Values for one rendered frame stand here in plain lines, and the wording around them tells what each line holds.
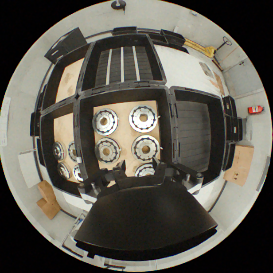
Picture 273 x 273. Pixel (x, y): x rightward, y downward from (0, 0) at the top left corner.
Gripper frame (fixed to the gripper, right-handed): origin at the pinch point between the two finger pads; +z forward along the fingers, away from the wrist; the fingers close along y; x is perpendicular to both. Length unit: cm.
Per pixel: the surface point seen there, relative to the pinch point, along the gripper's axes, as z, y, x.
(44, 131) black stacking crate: 9.5, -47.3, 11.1
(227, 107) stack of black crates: 63, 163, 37
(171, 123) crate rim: 7.3, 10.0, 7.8
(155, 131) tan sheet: 17.3, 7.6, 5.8
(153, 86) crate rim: 7.3, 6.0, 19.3
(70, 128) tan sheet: 17.2, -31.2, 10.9
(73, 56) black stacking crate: 11, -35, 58
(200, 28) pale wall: 20, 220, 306
